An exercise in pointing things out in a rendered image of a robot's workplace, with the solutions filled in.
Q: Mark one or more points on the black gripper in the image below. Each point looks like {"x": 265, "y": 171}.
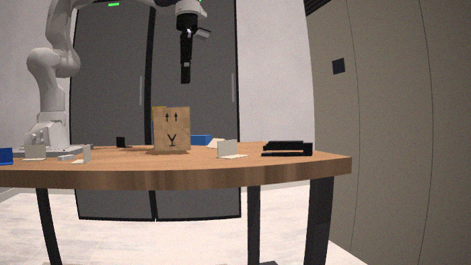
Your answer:
{"x": 185, "y": 22}

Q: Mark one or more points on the brown cardboard box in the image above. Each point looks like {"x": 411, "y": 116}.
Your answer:
{"x": 171, "y": 128}

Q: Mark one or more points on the blue rectangular block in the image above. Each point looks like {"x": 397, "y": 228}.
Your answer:
{"x": 200, "y": 139}

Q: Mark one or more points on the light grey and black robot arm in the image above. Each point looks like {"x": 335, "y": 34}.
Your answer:
{"x": 61, "y": 61}

